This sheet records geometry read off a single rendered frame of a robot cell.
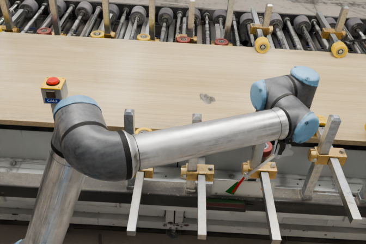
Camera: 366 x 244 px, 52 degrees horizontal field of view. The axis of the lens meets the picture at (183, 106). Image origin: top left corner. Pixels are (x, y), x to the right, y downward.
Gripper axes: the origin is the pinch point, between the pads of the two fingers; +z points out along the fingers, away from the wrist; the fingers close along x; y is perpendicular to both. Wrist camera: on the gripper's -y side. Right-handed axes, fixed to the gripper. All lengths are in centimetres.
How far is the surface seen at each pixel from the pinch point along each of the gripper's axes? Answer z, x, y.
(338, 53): 8, 95, 54
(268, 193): 14.5, -5.5, -0.6
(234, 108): 10.5, 40.5, -10.5
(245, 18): 16, 154, 7
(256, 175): 16.5, 5.2, -3.5
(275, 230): 14.5, -21.9, -0.4
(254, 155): 6.3, 5.9, -6.1
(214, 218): 83, 31, -13
